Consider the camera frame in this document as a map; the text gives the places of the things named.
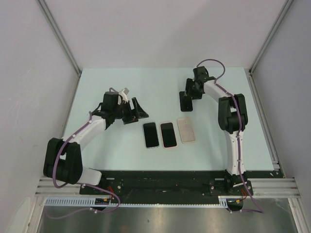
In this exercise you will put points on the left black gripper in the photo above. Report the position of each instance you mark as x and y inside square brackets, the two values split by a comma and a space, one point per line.
[131, 117]

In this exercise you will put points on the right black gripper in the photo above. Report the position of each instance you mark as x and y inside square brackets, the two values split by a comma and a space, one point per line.
[188, 91]

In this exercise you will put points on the clear magsafe phone case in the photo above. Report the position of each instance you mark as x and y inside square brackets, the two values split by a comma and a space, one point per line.
[145, 136]

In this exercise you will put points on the beige magsafe phone case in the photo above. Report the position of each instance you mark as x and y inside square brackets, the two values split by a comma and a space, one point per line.
[186, 130]

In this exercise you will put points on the pink phone case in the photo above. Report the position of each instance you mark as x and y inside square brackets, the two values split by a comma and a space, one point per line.
[176, 136]

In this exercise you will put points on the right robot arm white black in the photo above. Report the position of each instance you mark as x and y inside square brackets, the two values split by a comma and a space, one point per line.
[232, 120]

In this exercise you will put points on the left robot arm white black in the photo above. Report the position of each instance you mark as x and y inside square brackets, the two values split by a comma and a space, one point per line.
[63, 160]

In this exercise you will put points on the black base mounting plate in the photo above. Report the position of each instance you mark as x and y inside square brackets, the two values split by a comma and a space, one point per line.
[162, 185]

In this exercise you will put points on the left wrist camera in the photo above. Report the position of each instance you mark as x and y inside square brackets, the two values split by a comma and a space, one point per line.
[123, 95]

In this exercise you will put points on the white slotted cable duct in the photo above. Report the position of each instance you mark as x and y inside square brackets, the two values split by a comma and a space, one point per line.
[200, 202]

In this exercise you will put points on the right aluminium corner post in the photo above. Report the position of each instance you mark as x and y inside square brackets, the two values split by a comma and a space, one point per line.
[271, 34]

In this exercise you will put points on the aluminium corner post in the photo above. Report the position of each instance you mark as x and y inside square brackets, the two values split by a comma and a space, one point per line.
[47, 13]
[271, 34]

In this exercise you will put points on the left aluminium corner post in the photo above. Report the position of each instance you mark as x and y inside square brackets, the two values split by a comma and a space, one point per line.
[47, 13]

